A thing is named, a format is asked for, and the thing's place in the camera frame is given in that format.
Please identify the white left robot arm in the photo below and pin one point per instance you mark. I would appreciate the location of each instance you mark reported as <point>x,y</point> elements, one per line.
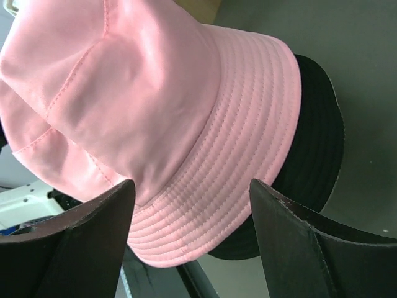
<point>27,203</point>

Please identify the pink bucket hat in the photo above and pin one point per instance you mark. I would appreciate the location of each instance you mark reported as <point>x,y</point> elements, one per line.
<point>96,92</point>

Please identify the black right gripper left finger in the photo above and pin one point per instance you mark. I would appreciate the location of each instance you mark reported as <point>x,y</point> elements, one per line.
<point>78,253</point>

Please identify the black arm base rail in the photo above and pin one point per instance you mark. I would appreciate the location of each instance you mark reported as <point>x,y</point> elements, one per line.
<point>187,280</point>

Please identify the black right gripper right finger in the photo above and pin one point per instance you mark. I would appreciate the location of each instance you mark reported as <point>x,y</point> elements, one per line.
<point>305,254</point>

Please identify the black bucket hat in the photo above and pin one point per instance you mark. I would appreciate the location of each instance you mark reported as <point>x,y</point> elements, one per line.
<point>312,166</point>

